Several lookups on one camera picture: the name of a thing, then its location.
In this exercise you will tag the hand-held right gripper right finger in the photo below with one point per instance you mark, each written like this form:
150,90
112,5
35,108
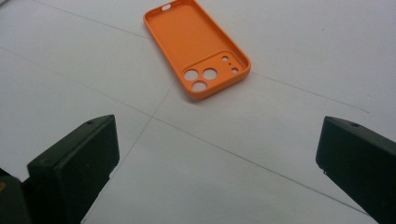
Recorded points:
358,155

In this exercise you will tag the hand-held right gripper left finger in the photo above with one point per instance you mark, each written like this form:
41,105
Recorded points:
74,161

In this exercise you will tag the orange phone case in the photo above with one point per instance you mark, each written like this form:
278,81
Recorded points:
190,37

